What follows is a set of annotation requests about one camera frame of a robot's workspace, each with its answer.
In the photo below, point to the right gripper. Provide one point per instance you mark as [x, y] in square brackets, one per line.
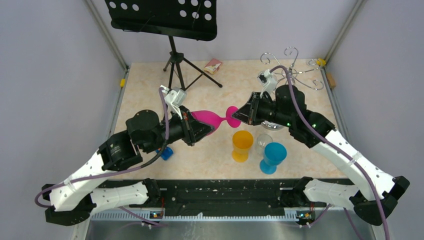
[249, 113]

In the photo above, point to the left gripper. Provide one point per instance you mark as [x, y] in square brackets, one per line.
[193, 129]

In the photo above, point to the magenta plastic goblet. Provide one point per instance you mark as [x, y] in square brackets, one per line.
[211, 118]

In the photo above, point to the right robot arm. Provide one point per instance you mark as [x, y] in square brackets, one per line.
[373, 194]

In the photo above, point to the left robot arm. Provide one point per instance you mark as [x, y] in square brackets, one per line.
[83, 193]

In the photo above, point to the small clear tumbler glass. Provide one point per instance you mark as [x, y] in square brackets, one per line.
[261, 142]

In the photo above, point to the chrome wine glass rack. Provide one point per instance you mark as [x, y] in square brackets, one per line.
[317, 84]

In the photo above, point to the orange plastic goblet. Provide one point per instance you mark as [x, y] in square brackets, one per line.
[242, 142]

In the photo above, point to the blue orange toy car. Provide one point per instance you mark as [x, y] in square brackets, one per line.
[167, 153]

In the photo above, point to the blue plastic goblet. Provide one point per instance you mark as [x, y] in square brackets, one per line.
[273, 155]

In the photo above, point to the small pink card box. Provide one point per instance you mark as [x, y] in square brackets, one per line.
[212, 66]

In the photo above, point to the yellow left edge clamp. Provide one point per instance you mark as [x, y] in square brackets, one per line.
[122, 82]

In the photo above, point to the yellow corner clamp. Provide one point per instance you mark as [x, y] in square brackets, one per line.
[321, 62]

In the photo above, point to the wooden block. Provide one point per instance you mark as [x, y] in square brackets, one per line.
[331, 81]

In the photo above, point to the black music stand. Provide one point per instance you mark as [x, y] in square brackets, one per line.
[187, 19]

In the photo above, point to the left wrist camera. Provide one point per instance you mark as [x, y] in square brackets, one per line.
[174, 98]

